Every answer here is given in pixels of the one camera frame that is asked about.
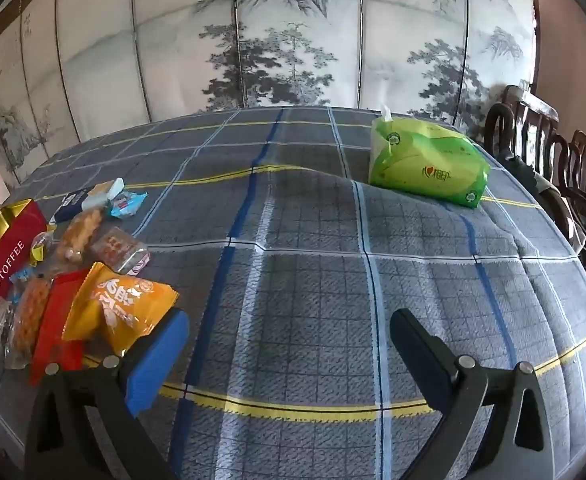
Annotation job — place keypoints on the green tissue pack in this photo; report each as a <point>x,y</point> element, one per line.
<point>423,160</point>

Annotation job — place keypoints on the clear red-print snack packet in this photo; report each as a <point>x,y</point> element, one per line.
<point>118,250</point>

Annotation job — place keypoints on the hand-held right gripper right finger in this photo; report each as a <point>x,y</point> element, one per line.
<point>420,355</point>

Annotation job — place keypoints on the small yellow snack packet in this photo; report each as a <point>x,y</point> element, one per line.
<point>40,247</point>

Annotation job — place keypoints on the red snack packet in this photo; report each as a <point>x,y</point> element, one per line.
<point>55,330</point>

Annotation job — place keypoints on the clear fried snack packet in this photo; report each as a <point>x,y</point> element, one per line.
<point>80,235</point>

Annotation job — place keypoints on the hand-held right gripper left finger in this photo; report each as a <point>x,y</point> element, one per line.
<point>155,365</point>

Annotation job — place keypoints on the gold metal tray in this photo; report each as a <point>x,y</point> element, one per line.
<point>3,270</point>

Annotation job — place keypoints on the clear peanut brittle packet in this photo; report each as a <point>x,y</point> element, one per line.
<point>27,320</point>

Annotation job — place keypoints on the ink painting folding screen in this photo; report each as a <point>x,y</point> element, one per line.
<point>298,35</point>

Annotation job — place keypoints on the light blue candy packet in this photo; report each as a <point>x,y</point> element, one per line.
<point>128,205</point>

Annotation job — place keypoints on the dark wooden chair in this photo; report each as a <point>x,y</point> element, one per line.
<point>520,120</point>
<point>585,185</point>

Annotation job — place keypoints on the navy blue snack packet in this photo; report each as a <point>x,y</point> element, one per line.
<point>80,200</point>

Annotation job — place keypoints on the plaid tablecloth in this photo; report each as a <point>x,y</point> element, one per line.
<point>298,285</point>

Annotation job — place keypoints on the orange snack packet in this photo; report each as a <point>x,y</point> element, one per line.
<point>118,305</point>

